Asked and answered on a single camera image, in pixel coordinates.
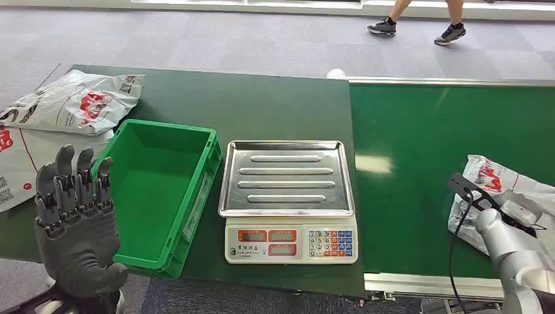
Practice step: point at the white courier bag red print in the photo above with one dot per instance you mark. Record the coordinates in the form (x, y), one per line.
(82, 104)
(21, 164)

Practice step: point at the green plastic basket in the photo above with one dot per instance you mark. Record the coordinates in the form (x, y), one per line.
(151, 195)

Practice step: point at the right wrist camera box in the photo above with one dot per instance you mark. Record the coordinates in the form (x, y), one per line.
(472, 193)

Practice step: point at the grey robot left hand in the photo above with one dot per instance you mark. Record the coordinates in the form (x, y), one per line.
(78, 242)

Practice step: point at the person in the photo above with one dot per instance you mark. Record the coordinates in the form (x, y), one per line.
(451, 34)

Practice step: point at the white electronic weighing scale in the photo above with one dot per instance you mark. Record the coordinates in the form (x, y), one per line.
(286, 186)

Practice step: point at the grey courier package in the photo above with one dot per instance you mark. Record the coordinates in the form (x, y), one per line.
(498, 177)

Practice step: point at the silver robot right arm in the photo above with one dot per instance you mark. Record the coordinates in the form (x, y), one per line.
(516, 260)

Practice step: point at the white round knob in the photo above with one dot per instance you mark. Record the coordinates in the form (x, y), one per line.
(336, 74)

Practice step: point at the dark green table cover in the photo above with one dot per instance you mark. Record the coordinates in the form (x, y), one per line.
(260, 108)

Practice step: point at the white low ledge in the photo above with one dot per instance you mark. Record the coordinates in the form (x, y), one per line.
(303, 4)

